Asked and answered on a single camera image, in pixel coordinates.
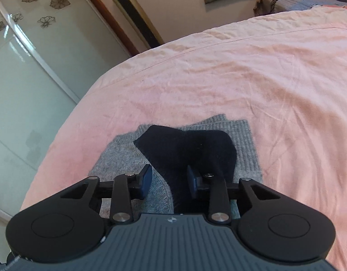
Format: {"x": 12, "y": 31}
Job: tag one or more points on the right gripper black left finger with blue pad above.
{"x": 127, "y": 187}

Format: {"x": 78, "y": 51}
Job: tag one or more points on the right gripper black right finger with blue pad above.
{"x": 210, "y": 194}

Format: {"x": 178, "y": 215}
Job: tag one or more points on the grey and navy knit sweater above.
{"x": 215, "y": 145}

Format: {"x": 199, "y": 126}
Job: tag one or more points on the pink bed sheet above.
{"x": 285, "y": 73}

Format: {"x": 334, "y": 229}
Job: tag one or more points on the glass wardrobe sliding door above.
{"x": 51, "y": 53}

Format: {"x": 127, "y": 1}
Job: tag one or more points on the gold tower fan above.
{"x": 140, "y": 22}

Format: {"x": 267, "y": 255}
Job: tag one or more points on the brown wooden wardrobe frame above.
{"x": 112, "y": 17}

